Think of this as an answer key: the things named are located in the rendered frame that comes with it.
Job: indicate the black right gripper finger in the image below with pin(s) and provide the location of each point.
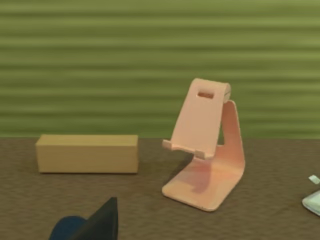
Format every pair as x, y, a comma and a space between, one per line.
100, 222

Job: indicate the tan rectangular block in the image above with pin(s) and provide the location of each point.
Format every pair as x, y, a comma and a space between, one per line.
87, 153

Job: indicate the dark blue rounded object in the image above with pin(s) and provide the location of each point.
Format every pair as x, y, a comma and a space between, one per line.
65, 226

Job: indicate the pink phone stand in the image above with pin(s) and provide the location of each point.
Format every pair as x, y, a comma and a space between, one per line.
200, 155

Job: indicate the white pale green object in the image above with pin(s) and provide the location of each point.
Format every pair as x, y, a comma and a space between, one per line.
312, 200

